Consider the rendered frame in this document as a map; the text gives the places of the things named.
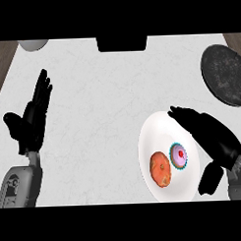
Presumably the black box appliance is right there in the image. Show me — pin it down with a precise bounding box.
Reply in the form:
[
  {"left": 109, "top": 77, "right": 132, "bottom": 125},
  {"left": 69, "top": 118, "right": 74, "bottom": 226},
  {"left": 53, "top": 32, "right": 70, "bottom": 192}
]
[{"left": 96, "top": 36, "right": 149, "bottom": 53}]

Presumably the white round bowl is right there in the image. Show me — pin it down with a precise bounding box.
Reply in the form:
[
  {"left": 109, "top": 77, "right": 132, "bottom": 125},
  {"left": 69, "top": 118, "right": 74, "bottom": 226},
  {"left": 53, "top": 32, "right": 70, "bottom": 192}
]
[{"left": 18, "top": 39, "right": 50, "bottom": 53}]

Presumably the orange round pastry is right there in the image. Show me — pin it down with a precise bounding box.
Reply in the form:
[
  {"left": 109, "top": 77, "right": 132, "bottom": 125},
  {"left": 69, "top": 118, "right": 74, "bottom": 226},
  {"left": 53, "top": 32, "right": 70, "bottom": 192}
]
[{"left": 149, "top": 151, "right": 173, "bottom": 189}]

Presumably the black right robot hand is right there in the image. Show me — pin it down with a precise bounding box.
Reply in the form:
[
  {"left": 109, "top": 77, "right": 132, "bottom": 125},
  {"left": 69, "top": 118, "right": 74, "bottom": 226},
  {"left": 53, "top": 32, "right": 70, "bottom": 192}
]
[{"left": 167, "top": 103, "right": 241, "bottom": 198}]

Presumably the white oval plate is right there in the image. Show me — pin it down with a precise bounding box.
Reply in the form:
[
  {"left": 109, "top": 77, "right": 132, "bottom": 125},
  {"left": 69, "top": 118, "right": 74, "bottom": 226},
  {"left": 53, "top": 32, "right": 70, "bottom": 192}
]
[{"left": 136, "top": 109, "right": 202, "bottom": 205}]

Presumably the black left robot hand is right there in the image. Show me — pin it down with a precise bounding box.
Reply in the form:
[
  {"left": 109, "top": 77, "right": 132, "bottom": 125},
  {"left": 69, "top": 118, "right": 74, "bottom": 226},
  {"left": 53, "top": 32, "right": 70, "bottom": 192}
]
[{"left": 1, "top": 68, "right": 57, "bottom": 157}]

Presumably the pink frosted cupcake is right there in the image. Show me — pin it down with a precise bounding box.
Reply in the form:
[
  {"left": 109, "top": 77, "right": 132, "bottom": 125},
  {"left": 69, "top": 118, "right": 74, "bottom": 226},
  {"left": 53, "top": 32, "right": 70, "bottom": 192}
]
[{"left": 168, "top": 142, "right": 189, "bottom": 173}]

